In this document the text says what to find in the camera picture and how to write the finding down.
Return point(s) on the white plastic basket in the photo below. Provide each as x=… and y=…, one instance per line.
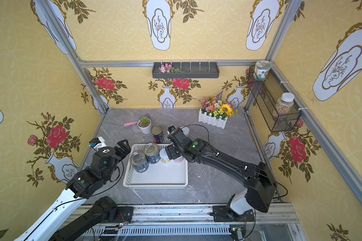
x=171, y=175

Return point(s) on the pink small can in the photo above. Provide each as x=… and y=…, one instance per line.
x=186, y=131
x=179, y=159

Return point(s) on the small pink shelf flowers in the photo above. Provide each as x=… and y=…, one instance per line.
x=168, y=68

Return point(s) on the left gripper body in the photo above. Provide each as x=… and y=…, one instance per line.
x=120, y=149

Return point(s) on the pink small can front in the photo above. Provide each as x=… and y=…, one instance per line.
x=179, y=159

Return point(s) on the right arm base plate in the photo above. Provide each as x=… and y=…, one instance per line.
x=222, y=213

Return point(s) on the clear jar white lid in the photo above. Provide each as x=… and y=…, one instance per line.
x=283, y=104

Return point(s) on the grey wall shelf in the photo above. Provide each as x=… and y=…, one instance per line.
x=190, y=69

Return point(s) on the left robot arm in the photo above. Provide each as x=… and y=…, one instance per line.
x=84, y=185

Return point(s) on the potted succulent white pot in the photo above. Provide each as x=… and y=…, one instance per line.
x=145, y=125

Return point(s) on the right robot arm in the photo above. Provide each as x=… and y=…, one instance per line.
x=256, y=178

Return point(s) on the jar with patterned label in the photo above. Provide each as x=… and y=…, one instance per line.
x=262, y=69

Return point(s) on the black wire wall basket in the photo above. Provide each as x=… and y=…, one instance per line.
x=266, y=93

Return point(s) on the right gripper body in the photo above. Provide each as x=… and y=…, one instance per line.
x=172, y=151

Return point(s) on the pink purple toy shovel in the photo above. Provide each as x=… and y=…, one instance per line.
x=135, y=122

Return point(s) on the yellow small can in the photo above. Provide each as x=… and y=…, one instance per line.
x=163, y=156

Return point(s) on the blue tin can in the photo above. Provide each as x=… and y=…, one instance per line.
x=139, y=162
x=151, y=152

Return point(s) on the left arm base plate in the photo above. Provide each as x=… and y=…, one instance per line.
x=123, y=213

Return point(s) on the dark tomato tin can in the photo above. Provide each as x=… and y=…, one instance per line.
x=157, y=133

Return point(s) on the flower box white fence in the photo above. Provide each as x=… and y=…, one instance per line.
x=215, y=112

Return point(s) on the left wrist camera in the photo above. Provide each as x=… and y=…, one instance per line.
x=97, y=143

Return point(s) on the pink small can back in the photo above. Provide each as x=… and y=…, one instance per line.
x=186, y=131

